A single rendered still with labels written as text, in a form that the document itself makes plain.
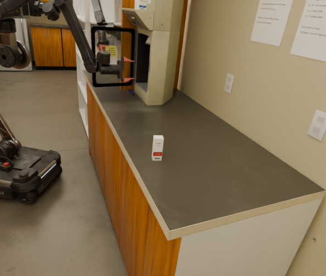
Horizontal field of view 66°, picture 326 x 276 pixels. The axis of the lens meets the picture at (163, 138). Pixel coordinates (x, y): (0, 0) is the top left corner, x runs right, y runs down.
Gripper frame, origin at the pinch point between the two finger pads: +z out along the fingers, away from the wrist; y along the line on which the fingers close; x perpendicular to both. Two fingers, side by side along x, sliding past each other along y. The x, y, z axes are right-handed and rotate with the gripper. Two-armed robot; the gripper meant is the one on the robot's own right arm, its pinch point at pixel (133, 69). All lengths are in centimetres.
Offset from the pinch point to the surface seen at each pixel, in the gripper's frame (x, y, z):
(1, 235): 38, -113, -88
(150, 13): -4.8, 31.0, 9.6
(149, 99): 7.9, -18.7, 13.3
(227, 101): -21, -19, 55
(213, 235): -90, -56, 0
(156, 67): 2.7, 1.7, 15.9
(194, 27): 23, 32, 55
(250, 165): -69, -43, 33
